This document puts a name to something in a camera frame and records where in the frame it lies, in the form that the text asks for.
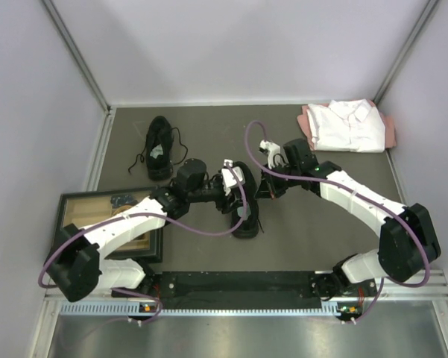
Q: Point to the black base plate strip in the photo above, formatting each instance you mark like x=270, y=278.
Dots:
x=249, y=290

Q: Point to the black shoe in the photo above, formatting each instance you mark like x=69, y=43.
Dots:
x=156, y=154
x=250, y=226

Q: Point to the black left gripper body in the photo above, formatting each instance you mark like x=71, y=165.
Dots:
x=210, y=191

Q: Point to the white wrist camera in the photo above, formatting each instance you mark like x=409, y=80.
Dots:
x=273, y=153
x=232, y=175

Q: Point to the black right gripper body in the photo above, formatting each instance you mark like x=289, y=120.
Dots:
x=278, y=183

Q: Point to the white folded shirt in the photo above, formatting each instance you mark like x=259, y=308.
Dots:
x=344, y=127

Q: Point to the white slotted cable duct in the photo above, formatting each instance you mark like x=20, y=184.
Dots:
x=140, y=309

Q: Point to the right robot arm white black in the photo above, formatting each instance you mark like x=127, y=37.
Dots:
x=408, y=242

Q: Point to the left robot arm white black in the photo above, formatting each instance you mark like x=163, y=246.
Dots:
x=78, y=263

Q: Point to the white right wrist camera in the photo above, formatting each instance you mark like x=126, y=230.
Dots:
x=273, y=153

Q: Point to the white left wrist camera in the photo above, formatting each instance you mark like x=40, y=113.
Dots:
x=232, y=175

